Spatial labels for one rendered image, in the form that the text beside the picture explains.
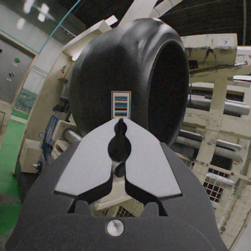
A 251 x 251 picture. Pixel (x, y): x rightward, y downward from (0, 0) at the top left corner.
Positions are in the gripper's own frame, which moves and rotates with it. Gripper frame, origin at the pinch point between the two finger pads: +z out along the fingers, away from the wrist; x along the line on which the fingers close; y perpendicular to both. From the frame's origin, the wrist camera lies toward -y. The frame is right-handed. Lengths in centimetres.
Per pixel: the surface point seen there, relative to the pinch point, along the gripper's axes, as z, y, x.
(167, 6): 146, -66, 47
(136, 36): 20.8, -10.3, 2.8
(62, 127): 30.2, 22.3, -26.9
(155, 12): 145, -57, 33
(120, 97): 13.2, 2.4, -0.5
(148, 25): 24.9, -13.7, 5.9
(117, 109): 12.6, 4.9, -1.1
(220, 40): 61, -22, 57
